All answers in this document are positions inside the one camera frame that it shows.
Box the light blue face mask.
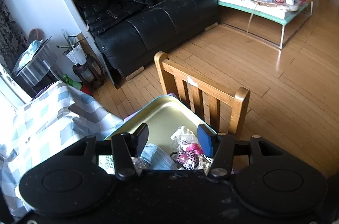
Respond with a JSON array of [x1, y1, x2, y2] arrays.
[[141, 143, 178, 171]]

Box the gold metal tin tray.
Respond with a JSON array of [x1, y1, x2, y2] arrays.
[[98, 94, 218, 174]]

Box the wooden chair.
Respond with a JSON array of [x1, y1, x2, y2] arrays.
[[154, 52, 250, 136]]

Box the dark wooden plant stand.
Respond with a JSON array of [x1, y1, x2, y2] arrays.
[[72, 54, 105, 90]]

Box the checkered cloth cover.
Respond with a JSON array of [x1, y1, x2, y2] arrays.
[[1, 81, 123, 217]]

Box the potted plant white pot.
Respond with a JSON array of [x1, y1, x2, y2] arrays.
[[56, 29, 87, 65]]

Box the black leather sofa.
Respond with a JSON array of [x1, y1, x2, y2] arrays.
[[76, 0, 219, 85]]

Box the silver round side table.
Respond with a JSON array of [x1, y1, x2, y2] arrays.
[[12, 38, 57, 87]]

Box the glass coffee table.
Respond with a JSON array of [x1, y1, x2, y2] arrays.
[[217, 0, 313, 50]]

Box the patterned curtain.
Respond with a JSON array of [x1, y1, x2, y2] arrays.
[[0, 0, 29, 73]]

